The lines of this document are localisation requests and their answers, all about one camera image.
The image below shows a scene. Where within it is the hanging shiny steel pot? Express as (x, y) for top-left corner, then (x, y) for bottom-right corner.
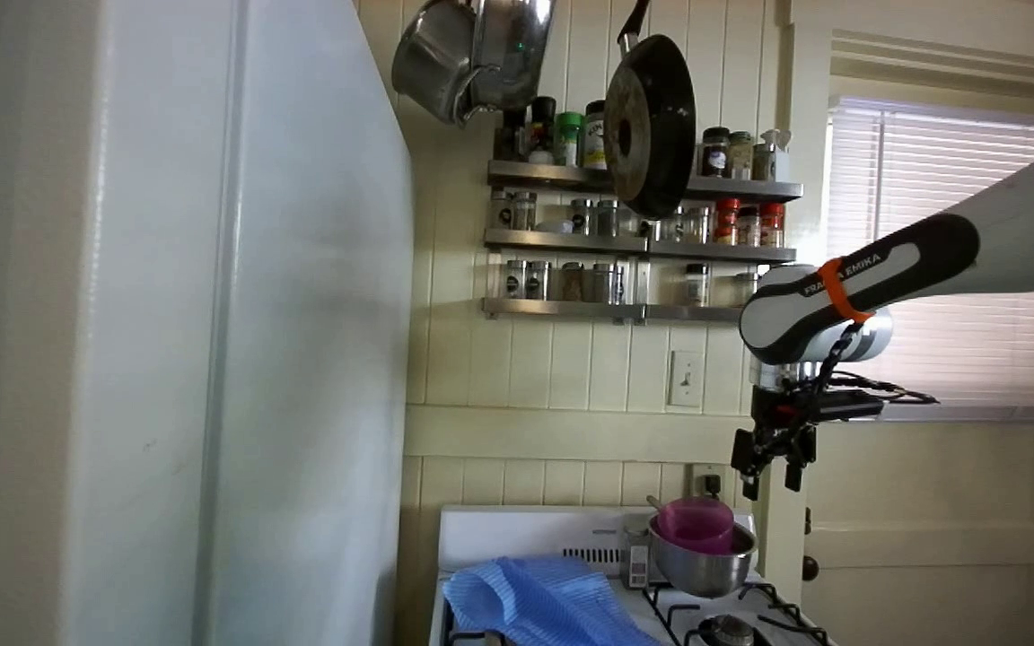
(470, 0), (559, 114)

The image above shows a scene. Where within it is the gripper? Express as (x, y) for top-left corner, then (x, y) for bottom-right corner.
(731, 386), (821, 502)

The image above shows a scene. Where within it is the row of spice jars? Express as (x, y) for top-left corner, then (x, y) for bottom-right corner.
(501, 259), (760, 308)
(492, 96), (793, 183)
(490, 190), (787, 249)

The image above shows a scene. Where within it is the purple bowl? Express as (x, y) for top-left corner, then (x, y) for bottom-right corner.
(656, 496), (736, 555)

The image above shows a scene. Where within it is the white stove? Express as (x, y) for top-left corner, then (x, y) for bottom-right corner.
(430, 504), (834, 646)

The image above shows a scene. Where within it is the blue striped cloth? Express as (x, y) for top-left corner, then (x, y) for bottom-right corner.
(443, 555), (663, 646)

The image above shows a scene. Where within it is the cream panelled door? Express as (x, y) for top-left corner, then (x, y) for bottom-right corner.
(800, 420), (1034, 646)

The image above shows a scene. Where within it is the hanging silver pot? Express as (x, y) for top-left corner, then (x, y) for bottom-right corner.
(390, 0), (484, 127)

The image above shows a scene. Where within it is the metal spice rack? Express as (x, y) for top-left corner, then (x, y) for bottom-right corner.
(480, 160), (804, 326)

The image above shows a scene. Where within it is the window with white blinds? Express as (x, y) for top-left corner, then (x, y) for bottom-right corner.
(826, 97), (1034, 423)

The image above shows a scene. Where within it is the white light switch plate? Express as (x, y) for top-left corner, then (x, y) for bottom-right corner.
(667, 349), (705, 410)

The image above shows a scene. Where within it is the small grey container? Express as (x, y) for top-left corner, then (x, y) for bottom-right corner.
(621, 524), (653, 590)

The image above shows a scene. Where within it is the white refrigerator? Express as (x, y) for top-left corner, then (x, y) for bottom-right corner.
(0, 0), (416, 646)

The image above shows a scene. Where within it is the silver metal bowl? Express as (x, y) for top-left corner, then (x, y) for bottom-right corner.
(647, 515), (758, 599)

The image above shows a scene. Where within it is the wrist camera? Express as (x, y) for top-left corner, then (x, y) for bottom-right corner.
(819, 391), (886, 423)

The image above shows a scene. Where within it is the hanging black frying pan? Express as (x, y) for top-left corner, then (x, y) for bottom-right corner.
(603, 0), (698, 222)

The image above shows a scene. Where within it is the black stove burner grate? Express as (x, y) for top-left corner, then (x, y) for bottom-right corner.
(643, 581), (832, 646)

